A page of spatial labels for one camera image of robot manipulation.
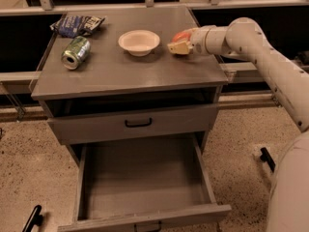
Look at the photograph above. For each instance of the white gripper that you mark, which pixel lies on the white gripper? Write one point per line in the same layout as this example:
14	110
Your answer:
198	42

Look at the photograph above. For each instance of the grey drawer cabinet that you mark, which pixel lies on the grey drawer cabinet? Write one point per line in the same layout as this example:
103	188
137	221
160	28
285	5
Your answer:
112	80

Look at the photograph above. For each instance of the closed grey top drawer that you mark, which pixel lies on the closed grey top drawer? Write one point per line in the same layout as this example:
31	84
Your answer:
133	124

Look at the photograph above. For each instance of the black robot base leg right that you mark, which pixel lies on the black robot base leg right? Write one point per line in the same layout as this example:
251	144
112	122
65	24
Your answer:
266	157

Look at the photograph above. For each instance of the blue chip bag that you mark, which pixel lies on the blue chip bag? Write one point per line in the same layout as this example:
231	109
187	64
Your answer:
72	26

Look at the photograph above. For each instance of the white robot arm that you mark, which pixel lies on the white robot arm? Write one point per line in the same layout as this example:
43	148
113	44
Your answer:
244	39

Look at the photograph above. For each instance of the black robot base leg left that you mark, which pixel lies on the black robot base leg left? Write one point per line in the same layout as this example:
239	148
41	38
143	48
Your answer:
35	219

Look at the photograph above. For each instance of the white paper bowl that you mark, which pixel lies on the white paper bowl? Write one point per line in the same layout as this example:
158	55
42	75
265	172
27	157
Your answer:
139	42

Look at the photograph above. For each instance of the red apple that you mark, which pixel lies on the red apple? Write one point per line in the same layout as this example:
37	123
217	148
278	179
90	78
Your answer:
182	36

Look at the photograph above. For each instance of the green soda can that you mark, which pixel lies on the green soda can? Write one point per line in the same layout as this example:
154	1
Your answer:
76	53

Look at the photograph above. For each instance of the grey metal railing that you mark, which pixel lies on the grey metal railing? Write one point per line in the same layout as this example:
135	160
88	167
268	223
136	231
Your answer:
48	7

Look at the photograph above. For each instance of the open grey middle drawer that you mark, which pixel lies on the open grey middle drawer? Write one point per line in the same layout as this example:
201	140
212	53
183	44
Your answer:
143	185

